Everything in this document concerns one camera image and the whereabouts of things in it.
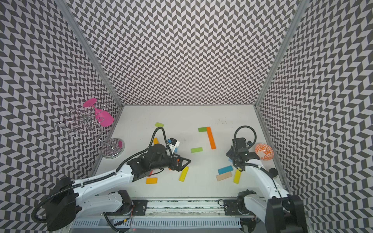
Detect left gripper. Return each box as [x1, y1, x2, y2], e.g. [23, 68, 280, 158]
[151, 152, 191, 172]

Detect light green block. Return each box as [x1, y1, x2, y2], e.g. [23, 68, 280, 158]
[191, 147, 203, 153]

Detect teal block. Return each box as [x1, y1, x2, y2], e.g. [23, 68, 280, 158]
[218, 166, 234, 175]

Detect orange block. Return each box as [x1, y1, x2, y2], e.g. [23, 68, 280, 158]
[209, 138, 216, 150]
[207, 127, 214, 141]

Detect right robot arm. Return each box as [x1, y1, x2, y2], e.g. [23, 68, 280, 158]
[226, 137, 308, 233]

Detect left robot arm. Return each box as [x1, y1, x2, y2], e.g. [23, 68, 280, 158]
[31, 143, 191, 231]

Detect yellow block centre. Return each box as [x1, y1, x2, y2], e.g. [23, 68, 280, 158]
[179, 167, 189, 182]

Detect yellow block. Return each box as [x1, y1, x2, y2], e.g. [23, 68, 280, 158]
[233, 170, 242, 184]
[179, 167, 189, 182]

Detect orange patterned cup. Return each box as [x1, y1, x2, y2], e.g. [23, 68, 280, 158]
[254, 143, 275, 161]

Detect yellow block right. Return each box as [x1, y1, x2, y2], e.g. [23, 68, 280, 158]
[233, 170, 242, 184]

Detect tan wooden block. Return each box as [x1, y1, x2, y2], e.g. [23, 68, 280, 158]
[216, 172, 232, 182]

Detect yellow-orange block bottom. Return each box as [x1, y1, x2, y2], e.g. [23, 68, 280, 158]
[146, 177, 158, 184]

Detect glass spice jar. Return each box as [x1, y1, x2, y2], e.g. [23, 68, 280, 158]
[269, 168, 279, 178]

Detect lime green block far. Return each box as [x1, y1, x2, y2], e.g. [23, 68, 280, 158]
[154, 122, 164, 128]

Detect pink plastic wine glass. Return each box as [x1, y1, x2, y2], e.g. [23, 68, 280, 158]
[83, 98, 114, 127]

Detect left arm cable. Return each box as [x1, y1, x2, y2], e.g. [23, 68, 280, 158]
[115, 126, 173, 172]

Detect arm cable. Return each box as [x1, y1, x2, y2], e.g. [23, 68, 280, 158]
[233, 125, 257, 146]
[115, 126, 173, 172]

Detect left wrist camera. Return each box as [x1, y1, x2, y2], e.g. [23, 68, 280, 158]
[167, 138, 180, 154]

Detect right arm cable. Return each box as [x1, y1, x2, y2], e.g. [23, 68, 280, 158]
[233, 125, 257, 146]

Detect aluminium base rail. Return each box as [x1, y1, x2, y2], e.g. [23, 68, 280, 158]
[62, 197, 309, 219]

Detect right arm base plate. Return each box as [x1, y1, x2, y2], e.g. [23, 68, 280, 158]
[223, 199, 254, 217]

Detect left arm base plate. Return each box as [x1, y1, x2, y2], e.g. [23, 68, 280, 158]
[106, 200, 149, 216]

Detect wire glass rack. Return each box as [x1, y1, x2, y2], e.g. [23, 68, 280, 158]
[54, 100, 125, 159]

